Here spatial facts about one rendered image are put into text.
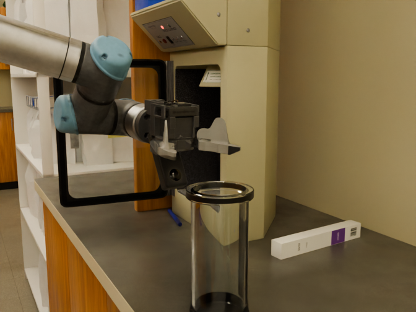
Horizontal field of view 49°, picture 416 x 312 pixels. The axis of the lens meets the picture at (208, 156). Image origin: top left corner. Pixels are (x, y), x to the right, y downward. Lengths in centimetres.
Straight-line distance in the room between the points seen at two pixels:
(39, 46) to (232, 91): 45
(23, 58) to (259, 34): 54
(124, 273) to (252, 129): 44
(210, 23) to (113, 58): 30
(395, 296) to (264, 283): 24
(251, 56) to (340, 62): 38
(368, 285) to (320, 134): 61
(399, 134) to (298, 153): 41
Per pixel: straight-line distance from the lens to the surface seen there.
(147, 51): 137
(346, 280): 99
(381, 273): 105
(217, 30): 105
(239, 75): 107
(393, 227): 130
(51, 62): 83
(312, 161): 149
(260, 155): 113
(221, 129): 80
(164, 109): 79
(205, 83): 118
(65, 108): 91
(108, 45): 84
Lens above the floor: 134
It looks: 10 degrees down
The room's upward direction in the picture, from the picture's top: straight up
